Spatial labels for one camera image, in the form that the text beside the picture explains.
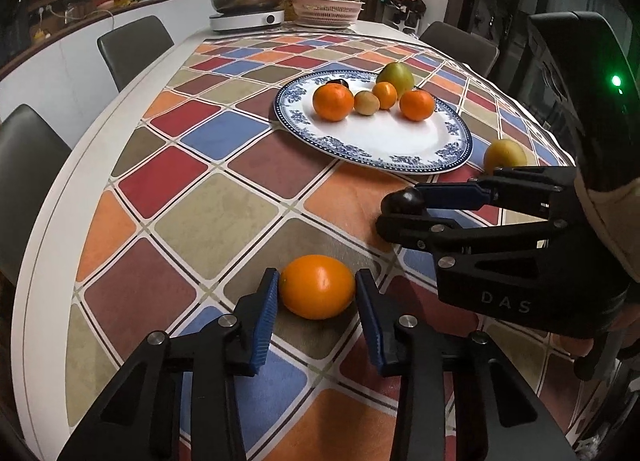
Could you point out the green mango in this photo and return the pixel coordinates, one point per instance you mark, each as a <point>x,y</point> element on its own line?
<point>395,73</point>

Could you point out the yellow pear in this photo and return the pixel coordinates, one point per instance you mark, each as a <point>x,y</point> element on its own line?
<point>505,153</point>

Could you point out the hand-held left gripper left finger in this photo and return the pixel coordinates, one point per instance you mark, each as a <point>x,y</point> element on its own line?
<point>265,321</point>

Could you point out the pink woven basket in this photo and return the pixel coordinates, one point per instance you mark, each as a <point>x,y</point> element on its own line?
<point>327,11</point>

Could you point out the dark plum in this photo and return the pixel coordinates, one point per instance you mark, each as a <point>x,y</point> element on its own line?
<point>407,201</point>
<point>337,84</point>

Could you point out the small orange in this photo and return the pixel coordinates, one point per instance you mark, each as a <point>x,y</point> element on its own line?
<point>384,95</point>

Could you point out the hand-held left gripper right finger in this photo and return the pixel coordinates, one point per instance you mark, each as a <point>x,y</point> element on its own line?
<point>370,326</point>

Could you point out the colourful checkered tablecloth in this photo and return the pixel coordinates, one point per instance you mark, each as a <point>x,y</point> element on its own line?
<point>210,216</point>

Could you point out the person's right hand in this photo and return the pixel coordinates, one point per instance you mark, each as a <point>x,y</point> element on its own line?
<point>617,236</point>

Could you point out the pile of clothes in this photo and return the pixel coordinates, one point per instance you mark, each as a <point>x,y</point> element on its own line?
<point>405,6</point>

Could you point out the grey dining chair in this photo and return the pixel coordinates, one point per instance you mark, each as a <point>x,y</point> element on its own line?
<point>460,46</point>
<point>135,51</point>
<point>30,181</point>

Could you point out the white induction cooker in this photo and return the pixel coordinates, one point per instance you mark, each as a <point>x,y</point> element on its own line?
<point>245,21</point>

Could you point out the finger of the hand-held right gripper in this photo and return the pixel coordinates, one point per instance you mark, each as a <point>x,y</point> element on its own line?
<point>455,197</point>
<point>450,236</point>

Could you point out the blue rimmed white plate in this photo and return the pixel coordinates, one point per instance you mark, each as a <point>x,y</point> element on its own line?
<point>400,141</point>

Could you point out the brown kiwi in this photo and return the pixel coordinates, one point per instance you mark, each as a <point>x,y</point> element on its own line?
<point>366,102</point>

